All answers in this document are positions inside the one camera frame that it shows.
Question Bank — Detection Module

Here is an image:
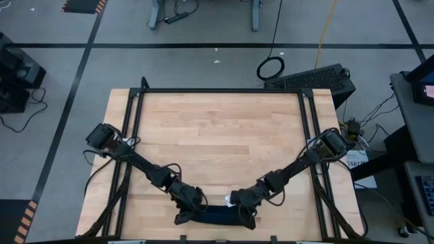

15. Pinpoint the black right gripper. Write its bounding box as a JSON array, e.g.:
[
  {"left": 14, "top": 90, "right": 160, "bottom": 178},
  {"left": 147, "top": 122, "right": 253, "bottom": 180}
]
[{"left": 230, "top": 184, "right": 271, "bottom": 231}]

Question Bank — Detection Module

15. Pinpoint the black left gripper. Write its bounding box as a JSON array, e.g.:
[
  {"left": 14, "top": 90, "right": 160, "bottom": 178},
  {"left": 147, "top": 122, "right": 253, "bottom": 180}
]
[{"left": 169, "top": 182, "right": 208, "bottom": 226}]

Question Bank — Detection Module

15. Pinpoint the navy blue towel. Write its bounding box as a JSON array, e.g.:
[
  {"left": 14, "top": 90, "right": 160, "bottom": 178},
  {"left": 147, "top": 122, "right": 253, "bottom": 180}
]
[{"left": 184, "top": 204, "right": 258, "bottom": 230}]

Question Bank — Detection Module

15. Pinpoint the white printed paper sheet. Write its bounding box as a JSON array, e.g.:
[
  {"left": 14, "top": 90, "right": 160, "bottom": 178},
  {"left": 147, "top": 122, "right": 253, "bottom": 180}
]
[{"left": 342, "top": 148, "right": 378, "bottom": 190}]

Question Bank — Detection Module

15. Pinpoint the black power adapter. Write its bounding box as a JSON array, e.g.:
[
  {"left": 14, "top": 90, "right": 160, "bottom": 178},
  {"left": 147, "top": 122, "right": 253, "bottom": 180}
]
[{"left": 346, "top": 118, "right": 362, "bottom": 136}]

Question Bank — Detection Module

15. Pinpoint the black desk base bar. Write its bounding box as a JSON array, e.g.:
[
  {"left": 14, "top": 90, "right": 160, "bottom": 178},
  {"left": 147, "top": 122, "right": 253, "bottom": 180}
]
[{"left": 350, "top": 124, "right": 420, "bottom": 182}]

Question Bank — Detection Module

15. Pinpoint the black perforated computer tower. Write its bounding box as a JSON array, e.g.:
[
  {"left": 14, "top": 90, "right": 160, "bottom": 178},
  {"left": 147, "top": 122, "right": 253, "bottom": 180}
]
[{"left": 263, "top": 63, "right": 357, "bottom": 110}]

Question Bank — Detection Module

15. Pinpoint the grey side table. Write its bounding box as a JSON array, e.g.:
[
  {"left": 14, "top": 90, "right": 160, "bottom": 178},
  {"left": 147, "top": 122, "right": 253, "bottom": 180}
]
[{"left": 403, "top": 161, "right": 434, "bottom": 235}]

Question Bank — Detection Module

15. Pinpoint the black orange-striped floor mat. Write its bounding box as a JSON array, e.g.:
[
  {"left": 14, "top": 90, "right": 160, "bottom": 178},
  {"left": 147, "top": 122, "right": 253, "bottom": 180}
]
[
  {"left": 60, "top": 0, "right": 108, "bottom": 15},
  {"left": 0, "top": 199, "right": 39, "bottom": 244}
]

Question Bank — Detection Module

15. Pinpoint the grey desk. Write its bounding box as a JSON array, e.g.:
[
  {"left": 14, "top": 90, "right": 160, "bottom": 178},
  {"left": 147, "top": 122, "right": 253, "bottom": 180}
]
[{"left": 389, "top": 70, "right": 434, "bottom": 164}]

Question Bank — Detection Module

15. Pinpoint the black power strip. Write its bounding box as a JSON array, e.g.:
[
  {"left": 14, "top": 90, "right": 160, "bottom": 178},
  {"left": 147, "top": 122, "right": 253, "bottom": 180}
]
[{"left": 163, "top": 12, "right": 190, "bottom": 25}]

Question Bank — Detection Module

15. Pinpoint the grey desk leg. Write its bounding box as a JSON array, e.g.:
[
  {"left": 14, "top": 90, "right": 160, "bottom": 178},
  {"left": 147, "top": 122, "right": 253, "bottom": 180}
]
[
  {"left": 250, "top": 0, "right": 262, "bottom": 33},
  {"left": 146, "top": 0, "right": 166, "bottom": 31}
]

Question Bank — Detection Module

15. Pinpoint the black display screen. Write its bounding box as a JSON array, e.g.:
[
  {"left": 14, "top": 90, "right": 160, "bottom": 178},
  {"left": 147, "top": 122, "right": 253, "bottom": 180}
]
[{"left": 406, "top": 54, "right": 434, "bottom": 106}]

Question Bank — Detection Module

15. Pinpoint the black equipment stack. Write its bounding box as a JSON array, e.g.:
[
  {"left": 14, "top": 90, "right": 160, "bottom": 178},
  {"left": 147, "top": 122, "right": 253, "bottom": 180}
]
[{"left": 0, "top": 32, "right": 47, "bottom": 115}]

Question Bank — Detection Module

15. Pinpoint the black aluminium table frame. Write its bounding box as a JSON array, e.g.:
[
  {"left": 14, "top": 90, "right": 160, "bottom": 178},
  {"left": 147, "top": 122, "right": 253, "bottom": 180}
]
[{"left": 76, "top": 87, "right": 369, "bottom": 244}]

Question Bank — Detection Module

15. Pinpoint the black hanging coiled cable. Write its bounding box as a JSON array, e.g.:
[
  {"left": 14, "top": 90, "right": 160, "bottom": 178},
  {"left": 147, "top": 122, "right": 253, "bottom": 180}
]
[{"left": 256, "top": 0, "right": 286, "bottom": 81}]

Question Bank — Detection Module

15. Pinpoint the thick yellow cable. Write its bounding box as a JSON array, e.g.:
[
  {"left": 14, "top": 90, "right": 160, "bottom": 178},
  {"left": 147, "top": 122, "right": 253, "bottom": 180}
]
[{"left": 314, "top": 0, "right": 338, "bottom": 70}]

